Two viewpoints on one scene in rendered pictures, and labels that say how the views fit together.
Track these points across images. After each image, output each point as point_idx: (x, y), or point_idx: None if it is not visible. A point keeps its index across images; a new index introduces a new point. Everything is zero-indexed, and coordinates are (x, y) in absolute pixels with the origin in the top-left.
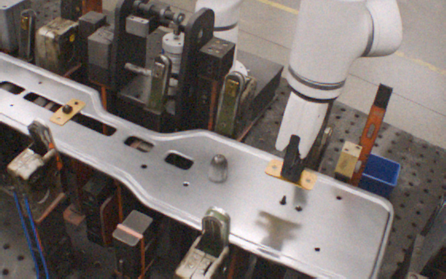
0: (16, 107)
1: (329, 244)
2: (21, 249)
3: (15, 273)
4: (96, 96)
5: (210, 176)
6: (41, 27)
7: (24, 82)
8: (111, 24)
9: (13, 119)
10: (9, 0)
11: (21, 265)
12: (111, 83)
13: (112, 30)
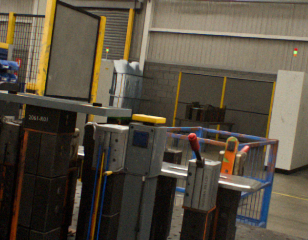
0: (81, 147)
1: None
2: (75, 222)
3: (77, 216)
4: None
5: None
6: (77, 129)
7: (82, 151)
8: (17, 125)
9: (80, 145)
10: (113, 125)
11: (74, 218)
12: None
13: (16, 122)
